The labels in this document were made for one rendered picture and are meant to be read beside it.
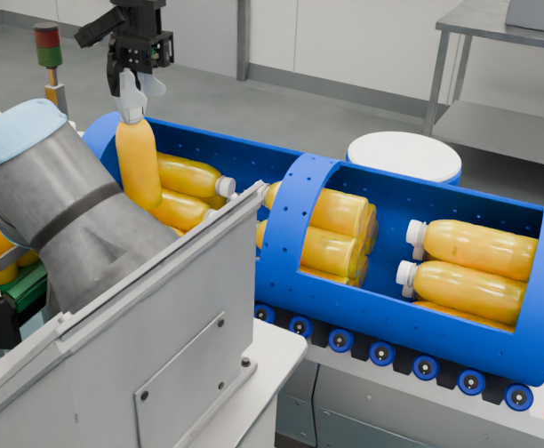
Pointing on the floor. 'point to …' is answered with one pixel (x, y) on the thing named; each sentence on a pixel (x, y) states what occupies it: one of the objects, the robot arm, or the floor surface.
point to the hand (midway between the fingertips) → (131, 110)
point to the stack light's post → (56, 94)
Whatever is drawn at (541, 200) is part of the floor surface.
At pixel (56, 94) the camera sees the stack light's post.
